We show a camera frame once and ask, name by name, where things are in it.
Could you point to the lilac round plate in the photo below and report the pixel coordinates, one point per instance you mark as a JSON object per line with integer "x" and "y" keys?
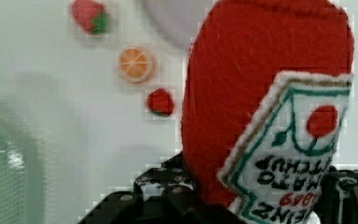
{"x": 179, "y": 20}

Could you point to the small red plush strawberry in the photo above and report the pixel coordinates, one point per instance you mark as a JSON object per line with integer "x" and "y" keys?
{"x": 160, "y": 102}

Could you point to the red plush ketchup bottle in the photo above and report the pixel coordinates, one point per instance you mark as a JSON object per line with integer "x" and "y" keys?
{"x": 268, "y": 85}

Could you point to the plush orange slice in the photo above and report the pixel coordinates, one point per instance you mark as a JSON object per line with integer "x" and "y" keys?
{"x": 136, "y": 64}

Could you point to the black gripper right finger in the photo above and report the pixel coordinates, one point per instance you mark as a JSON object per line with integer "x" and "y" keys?
{"x": 339, "y": 201}

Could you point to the plush strawberry with green leaves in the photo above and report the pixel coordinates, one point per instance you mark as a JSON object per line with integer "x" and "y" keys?
{"x": 91, "y": 16}

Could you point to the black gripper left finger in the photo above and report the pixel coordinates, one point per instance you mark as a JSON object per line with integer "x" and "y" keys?
{"x": 168, "y": 194}

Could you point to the green perforated strainer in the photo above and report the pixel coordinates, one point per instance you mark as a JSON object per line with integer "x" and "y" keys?
{"x": 21, "y": 174}

